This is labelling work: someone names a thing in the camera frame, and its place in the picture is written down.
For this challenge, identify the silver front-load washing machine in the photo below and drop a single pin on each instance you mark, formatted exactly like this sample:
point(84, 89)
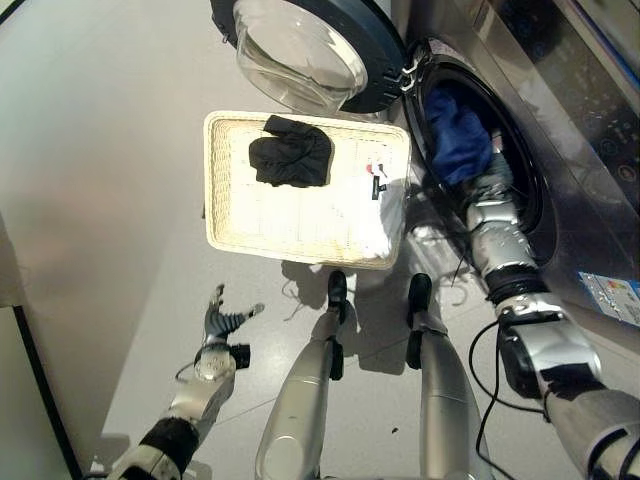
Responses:
point(575, 165)

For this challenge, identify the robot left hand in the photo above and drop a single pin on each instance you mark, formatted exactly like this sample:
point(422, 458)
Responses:
point(220, 327)

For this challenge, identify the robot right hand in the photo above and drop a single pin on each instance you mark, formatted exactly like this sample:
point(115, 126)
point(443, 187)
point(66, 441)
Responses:
point(496, 172)

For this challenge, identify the black garment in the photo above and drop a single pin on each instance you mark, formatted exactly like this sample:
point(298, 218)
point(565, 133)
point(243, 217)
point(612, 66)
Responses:
point(292, 155)

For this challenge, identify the dark round washer door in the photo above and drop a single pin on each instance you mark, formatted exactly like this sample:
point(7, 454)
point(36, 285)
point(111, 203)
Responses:
point(310, 55)

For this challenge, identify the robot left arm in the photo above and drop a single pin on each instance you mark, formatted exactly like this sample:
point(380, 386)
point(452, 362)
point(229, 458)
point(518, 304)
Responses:
point(195, 400)

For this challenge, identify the blue energy label sticker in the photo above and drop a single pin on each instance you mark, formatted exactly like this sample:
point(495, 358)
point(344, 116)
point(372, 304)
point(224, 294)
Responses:
point(609, 296)

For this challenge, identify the robot leg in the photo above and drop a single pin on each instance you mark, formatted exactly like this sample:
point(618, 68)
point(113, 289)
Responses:
point(442, 395)
point(300, 390)

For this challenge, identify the white garment with label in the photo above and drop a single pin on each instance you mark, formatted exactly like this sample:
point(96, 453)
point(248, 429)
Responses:
point(385, 220)

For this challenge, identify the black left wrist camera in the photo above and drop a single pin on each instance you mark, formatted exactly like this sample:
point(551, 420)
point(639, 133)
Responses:
point(242, 356)

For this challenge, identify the robot left leg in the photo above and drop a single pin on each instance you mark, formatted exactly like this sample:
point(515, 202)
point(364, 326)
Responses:
point(300, 390)

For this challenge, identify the blue garment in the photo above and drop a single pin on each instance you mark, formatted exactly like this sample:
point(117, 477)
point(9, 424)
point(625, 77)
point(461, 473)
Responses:
point(457, 145)

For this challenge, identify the white wicker laundry basket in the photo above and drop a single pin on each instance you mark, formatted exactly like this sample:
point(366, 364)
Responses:
point(280, 220)

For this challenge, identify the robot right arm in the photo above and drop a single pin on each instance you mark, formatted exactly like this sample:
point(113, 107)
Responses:
point(530, 320)

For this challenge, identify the robot right leg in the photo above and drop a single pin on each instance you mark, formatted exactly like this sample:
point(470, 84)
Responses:
point(442, 395)

